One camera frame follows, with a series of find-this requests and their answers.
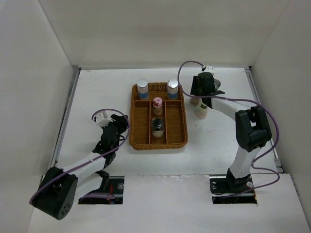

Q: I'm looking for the clear-top pepper grinder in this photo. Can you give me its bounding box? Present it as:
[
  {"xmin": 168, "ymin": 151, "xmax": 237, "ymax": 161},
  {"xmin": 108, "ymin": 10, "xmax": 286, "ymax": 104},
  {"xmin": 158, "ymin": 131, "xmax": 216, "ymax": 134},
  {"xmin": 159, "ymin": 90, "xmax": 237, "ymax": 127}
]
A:
[{"xmin": 214, "ymin": 79, "xmax": 221, "ymax": 90}]

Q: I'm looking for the black-capped glass spice bottle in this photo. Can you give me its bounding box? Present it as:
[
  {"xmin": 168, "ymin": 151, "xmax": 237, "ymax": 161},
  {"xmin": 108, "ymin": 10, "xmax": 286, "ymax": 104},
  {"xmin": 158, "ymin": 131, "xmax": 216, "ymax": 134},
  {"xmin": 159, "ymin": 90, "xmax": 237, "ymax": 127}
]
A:
[{"xmin": 190, "ymin": 97, "xmax": 202, "ymax": 106}]

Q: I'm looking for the yellow-capped white bottle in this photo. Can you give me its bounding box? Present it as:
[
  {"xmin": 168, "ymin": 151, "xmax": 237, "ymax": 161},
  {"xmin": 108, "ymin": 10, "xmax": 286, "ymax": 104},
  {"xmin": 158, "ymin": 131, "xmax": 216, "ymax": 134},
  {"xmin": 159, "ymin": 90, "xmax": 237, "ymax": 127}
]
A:
[{"xmin": 195, "ymin": 102, "xmax": 208, "ymax": 119}]

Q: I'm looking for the blue-label silver-cap shaker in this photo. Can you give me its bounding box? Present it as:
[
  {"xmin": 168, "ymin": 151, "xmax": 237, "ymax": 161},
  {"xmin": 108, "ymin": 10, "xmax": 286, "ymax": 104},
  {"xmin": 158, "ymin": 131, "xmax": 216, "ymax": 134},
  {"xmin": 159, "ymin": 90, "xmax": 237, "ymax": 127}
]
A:
[
  {"xmin": 167, "ymin": 79, "xmax": 179, "ymax": 100},
  {"xmin": 137, "ymin": 79, "xmax": 149, "ymax": 100}
]

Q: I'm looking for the dark-lid glass spice jar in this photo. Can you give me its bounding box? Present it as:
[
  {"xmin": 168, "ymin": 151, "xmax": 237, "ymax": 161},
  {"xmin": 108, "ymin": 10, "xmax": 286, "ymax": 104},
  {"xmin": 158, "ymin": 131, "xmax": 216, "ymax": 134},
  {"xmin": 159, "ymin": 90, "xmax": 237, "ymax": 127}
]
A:
[{"xmin": 151, "ymin": 117, "xmax": 164, "ymax": 138}]

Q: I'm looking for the pink-capped spice bottle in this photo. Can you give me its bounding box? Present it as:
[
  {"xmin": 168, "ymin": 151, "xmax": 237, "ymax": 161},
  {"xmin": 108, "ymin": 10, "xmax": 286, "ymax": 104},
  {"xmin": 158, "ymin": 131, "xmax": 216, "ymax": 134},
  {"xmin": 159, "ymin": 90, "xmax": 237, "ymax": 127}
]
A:
[{"xmin": 153, "ymin": 97, "xmax": 164, "ymax": 117}]

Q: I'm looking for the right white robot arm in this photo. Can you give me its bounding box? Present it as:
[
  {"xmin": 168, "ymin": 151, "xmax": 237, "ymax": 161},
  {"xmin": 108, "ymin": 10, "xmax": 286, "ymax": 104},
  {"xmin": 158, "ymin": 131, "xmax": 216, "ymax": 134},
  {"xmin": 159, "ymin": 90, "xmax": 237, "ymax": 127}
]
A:
[{"xmin": 190, "ymin": 72, "xmax": 272, "ymax": 194}]

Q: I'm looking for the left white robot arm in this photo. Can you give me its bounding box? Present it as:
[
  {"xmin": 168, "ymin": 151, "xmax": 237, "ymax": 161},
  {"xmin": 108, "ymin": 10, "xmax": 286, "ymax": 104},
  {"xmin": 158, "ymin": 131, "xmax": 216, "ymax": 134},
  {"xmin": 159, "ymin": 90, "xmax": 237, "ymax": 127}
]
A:
[{"xmin": 29, "ymin": 111, "xmax": 130, "ymax": 220}]

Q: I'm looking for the brown wicker divided basket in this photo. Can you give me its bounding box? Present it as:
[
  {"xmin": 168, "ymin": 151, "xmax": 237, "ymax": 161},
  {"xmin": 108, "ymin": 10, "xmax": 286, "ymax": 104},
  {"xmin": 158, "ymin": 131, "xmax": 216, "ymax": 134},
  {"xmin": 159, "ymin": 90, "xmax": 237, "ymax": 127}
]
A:
[{"xmin": 129, "ymin": 83, "xmax": 188, "ymax": 150}]

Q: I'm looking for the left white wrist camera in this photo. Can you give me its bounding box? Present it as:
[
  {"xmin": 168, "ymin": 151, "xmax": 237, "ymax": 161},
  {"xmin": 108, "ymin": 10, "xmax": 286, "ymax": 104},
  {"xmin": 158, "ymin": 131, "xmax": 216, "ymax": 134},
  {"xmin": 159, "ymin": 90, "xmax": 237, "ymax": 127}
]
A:
[{"xmin": 94, "ymin": 111, "xmax": 111, "ymax": 127}]

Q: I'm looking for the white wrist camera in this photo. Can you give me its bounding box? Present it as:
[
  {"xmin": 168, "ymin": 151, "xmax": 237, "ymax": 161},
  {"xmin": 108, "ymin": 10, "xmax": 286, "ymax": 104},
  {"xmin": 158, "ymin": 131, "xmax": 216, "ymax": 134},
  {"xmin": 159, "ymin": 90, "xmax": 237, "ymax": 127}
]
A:
[
  {"xmin": 201, "ymin": 65, "xmax": 215, "ymax": 76},
  {"xmin": 94, "ymin": 111, "xmax": 111, "ymax": 127}
]

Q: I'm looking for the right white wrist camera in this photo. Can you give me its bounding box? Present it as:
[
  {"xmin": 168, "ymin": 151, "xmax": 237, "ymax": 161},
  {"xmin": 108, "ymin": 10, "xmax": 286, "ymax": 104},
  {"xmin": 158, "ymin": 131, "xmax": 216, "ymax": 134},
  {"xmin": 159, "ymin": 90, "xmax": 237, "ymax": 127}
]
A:
[{"xmin": 201, "ymin": 65, "xmax": 215, "ymax": 76}]

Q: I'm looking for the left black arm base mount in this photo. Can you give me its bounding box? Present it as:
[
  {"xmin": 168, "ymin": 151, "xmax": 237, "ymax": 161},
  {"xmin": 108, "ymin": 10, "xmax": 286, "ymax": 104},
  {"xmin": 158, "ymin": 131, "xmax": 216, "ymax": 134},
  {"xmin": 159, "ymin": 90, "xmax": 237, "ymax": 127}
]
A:
[{"xmin": 78, "ymin": 171, "xmax": 125, "ymax": 205}]

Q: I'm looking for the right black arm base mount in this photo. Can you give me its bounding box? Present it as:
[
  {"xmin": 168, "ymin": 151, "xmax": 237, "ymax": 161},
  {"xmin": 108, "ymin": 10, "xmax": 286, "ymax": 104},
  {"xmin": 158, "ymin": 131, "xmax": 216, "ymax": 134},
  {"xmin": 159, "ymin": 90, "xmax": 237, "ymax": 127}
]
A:
[{"xmin": 209, "ymin": 175, "xmax": 257, "ymax": 204}]

